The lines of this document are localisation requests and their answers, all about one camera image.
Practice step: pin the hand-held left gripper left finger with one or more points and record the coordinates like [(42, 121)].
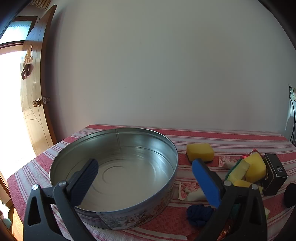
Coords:
[(85, 183)]

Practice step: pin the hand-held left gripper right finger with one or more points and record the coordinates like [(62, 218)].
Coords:
[(207, 183)]

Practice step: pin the pink floral packet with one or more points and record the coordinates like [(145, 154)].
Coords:
[(225, 161), (188, 191)]

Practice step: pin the blue sock ball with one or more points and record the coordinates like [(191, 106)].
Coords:
[(198, 214)]

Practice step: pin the yellow sponge with black base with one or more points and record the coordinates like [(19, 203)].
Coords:
[(200, 150)]

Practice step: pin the small plain yellow sponge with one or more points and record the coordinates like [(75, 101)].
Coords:
[(246, 184)]

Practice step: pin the round metal tin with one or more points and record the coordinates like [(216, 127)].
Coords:
[(129, 162)]

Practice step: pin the large plain yellow sponge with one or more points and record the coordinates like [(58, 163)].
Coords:
[(255, 168)]

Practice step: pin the black sock ball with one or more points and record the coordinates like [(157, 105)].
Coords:
[(291, 195)]

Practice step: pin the red snack packet white label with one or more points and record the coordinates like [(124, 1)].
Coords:
[(251, 154)]

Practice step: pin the black box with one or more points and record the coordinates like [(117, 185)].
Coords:
[(276, 171)]

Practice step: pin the wooden door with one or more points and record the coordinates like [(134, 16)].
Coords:
[(34, 127)]

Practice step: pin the brass door knob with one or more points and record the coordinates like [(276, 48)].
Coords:
[(36, 102)]

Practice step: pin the red gold door ornament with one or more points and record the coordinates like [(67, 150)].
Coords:
[(27, 62)]

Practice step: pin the frosted transom window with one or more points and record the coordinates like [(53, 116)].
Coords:
[(18, 29)]

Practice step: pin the white wall socket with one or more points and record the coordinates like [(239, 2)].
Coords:
[(293, 92)]

